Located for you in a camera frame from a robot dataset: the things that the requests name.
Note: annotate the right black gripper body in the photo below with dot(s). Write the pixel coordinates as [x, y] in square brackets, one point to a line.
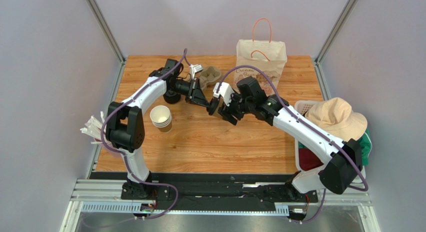
[229, 110]

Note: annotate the beige bucket hat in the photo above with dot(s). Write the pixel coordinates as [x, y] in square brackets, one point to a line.
[336, 117]

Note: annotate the aluminium frame base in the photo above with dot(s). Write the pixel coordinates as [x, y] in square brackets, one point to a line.
[95, 196]

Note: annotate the stack of black lids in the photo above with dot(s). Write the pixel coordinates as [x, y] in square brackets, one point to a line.
[171, 97]

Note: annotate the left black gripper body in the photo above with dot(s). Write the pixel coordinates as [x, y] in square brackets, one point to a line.
[181, 87]

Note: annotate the pink cup with straws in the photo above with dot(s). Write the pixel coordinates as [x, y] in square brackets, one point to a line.
[93, 128]

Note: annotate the dark red garment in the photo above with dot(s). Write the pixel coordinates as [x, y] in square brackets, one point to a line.
[308, 160]

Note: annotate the white plastic basket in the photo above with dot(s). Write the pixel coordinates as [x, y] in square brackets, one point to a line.
[301, 106]

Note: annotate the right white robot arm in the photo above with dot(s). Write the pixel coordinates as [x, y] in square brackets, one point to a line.
[341, 159]

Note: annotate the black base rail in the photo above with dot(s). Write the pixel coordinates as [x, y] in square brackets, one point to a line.
[213, 192]

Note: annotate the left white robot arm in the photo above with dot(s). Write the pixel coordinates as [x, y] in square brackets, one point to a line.
[124, 125]

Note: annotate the stack of paper cups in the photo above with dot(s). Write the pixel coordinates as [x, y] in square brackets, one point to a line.
[161, 118]

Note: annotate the green garment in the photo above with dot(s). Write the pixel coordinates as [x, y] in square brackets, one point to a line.
[365, 144]

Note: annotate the single black cup lid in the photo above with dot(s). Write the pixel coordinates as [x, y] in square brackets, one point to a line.
[213, 107]

